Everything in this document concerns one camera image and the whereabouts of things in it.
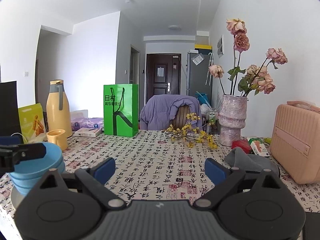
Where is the black monitor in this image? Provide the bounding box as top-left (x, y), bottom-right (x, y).
top-left (0, 81), bottom-right (21, 136)

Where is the yellow plastic cup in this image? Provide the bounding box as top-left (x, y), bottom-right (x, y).
top-left (47, 129), bottom-right (68, 151)

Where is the white carrot print packet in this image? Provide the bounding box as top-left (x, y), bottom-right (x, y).
top-left (247, 137), bottom-right (270, 157)

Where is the grey folded cloth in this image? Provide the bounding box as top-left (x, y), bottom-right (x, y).
top-left (224, 147), bottom-right (280, 176)

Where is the white wall vent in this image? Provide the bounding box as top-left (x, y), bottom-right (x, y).
top-left (216, 35), bottom-right (224, 58)

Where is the pink small suitcase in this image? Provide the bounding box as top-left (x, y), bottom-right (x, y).
top-left (270, 101), bottom-right (320, 184)

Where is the purple tissue pack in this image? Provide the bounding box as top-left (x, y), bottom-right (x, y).
top-left (71, 118), bottom-right (104, 131)

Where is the green yellow snack bag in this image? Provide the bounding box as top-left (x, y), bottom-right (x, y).
top-left (263, 138), bottom-right (272, 145)

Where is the cream round plate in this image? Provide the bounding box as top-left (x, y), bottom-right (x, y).
top-left (10, 186), bottom-right (25, 210)

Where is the green paper shopping bag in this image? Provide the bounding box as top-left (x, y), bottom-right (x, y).
top-left (104, 84), bottom-right (139, 137)

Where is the dark brown entrance door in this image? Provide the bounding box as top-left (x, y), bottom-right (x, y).
top-left (146, 53), bottom-right (181, 102)

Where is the purple jacket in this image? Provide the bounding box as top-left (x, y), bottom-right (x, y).
top-left (139, 94), bottom-right (201, 131)

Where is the blue plastic bowl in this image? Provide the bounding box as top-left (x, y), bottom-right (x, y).
top-left (9, 142), bottom-right (64, 179)
top-left (9, 163), bottom-right (65, 195)

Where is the dried pink rose bouquet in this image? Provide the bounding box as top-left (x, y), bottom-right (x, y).
top-left (208, 17), bottom-right (289, 98)

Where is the cluttered wire rack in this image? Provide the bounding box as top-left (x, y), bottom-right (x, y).
top-left (199, 96), bottom-right (220, 134)

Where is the grey refrigerator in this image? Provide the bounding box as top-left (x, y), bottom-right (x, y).
top-left (186, 52), bottom-right (212, 102)

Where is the yellow flower branch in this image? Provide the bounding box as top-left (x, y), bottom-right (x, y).
top-left (164, 113), bottom-right (217, 150)

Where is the pink textured vase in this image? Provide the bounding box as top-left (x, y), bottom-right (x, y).
top-left (218, 95), bottom-right (247, 147)

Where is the red cardboard box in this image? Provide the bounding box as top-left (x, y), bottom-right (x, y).
top-left (231, 139), bottom-right (253, 154)

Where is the yellow thermos jug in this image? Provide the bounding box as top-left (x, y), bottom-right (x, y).
top-left (46, 80), bottom-right (73, 138)

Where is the white pink flat box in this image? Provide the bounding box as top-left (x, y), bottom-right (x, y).
top-left (73, 127), bottom-right (102, 138)

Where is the yellow box on refrigerator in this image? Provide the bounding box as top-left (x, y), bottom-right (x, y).
top-left (194, 44), bottom-right (212, 55)

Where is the wooden chair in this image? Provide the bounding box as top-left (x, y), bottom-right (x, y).
top-left (171, 105), bottom-right (190, 129)

